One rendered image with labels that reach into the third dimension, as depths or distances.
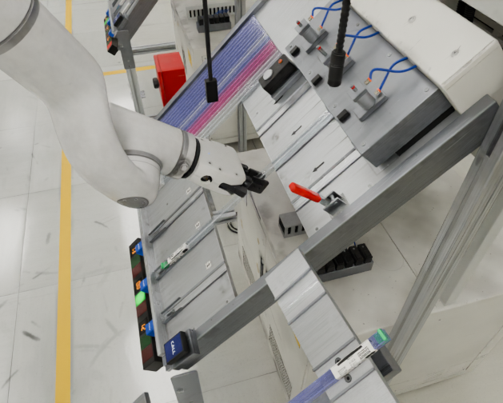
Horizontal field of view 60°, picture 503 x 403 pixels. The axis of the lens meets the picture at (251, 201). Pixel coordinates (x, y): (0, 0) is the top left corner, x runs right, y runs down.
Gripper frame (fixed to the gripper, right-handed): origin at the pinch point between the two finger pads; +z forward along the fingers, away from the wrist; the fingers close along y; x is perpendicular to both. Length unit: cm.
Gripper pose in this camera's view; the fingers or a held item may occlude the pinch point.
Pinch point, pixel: (254, 181)
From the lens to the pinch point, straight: 84.7
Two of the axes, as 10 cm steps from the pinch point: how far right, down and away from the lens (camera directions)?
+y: -2.7, -6.9, 6.7
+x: -5.6, 6.8, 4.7
